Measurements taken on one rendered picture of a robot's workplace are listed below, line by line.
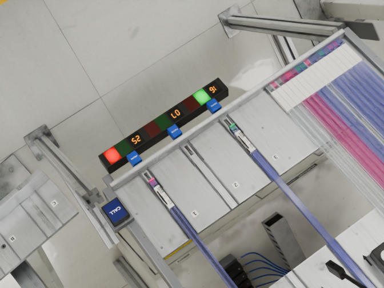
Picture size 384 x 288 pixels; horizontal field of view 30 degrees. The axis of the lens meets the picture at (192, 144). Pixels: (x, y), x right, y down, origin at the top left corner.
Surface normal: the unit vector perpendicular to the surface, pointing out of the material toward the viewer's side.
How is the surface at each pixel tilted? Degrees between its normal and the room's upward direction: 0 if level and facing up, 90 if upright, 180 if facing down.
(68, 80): 0
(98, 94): 0
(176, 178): 47
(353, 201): 0
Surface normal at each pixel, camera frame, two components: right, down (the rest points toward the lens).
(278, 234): 0.37, 0.21
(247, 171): -0.07, -0.45
